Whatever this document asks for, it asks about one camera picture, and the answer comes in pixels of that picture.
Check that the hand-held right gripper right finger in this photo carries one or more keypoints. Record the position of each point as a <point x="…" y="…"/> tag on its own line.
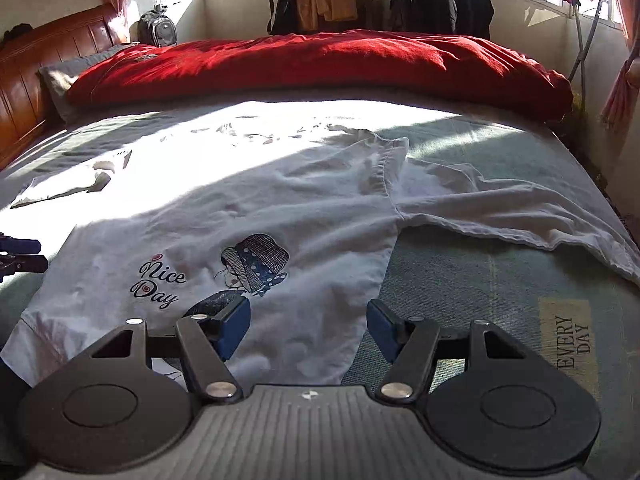
<point x="382" y="327"/>

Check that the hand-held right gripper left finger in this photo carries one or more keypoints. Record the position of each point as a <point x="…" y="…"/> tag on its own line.
<point x="235" y="327"/>

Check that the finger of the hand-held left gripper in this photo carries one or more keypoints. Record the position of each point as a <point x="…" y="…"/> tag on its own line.
<point x="25" y="264"/>
<point x="20" y="244"/>

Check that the white printed t-shirt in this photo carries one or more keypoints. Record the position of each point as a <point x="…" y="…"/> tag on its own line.
<point x="300" y="210"/>

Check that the metal clothes drying rack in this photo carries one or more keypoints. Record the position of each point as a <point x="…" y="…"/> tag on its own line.
<point x="586" y="30"/>

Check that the grey pillow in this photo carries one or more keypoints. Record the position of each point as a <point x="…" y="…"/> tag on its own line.
<point x="60" y="80"/>

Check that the wooden headboard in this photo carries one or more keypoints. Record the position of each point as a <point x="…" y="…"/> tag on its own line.
<point x="30" y="75"/>

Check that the dark cloth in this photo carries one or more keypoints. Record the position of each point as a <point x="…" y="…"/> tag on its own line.
<point x="15" y="32"/>

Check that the grey backpack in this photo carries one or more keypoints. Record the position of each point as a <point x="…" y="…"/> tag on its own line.
<point x="157" y="30"/>

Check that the red quilt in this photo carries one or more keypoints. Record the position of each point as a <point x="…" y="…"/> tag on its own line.
<point x="325" y="60"/>

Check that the dark hanging bag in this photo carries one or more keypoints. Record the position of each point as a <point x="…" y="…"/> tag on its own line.
<point x="400" y="10"/>

